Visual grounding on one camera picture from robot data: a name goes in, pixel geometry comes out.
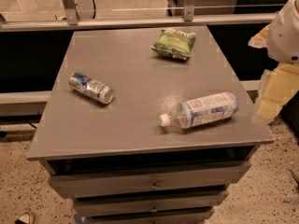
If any grey drawer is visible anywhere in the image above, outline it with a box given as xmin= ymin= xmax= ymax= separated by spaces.
xmin=89 ymin=208 xmax=214 ymax=224
xmin=49 ymin=161 xmax=251 ymax=198
xmin=74 ymin=190 xmax=228 ymax=217

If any clear plastic water bottle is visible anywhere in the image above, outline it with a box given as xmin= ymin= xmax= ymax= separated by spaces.
xmin=160 ymin=91 xmax=238 ymax=129

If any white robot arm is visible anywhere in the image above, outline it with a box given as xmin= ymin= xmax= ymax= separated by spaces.
xmin=267 ymin=0 xmax=299 ymax=64

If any top grey drawer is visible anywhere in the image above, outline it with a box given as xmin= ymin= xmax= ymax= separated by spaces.
xmin=49 ymin=161 xmax=251 ymax=198

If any middle grey drawer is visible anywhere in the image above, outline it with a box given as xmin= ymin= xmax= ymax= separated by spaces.
xmin=74 ymin=190 xmax=228 ymax=217

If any grey drawer cabinet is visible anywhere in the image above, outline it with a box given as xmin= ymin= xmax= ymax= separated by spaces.
xmin=26 ymin=25 xmax=276 ymax=224

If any green chip bag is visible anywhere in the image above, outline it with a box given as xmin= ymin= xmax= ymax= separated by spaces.
xmin=150 ymin=28 xmax=196 ymax=61

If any bottom grey drawer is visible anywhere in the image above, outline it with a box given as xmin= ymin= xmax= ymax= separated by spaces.
xmin=89 ymin=208 xmax=214 ymax=224

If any metal railing frame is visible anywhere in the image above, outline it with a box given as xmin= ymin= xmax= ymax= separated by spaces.
xmin=0 ymin=0 xmax=283 ymax=32

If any silver blue redbull can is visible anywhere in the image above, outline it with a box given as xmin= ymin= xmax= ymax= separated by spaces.
xmin=69 ymin=72 xmax=114 ymax=105

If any shoe tip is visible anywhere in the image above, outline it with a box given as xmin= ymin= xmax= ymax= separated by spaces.
xmin=14 ymin=212 xmax=36 ymax=224

